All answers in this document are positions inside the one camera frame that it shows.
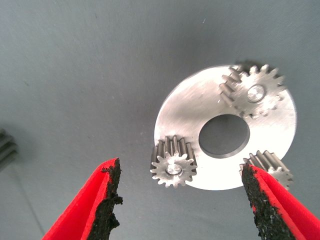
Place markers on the round metal plate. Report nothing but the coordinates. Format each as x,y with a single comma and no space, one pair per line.
185,112

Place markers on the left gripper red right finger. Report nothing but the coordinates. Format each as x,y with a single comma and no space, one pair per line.
282,212

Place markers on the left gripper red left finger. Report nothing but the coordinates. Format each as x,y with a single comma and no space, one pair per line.
87,207

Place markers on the dark grey table cloth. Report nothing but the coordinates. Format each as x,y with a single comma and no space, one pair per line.
75,75

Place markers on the small steel gear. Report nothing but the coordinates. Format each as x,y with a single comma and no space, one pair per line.
270,100
272,163
186,172

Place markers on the large steel gear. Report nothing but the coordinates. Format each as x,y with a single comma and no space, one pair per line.
7,147

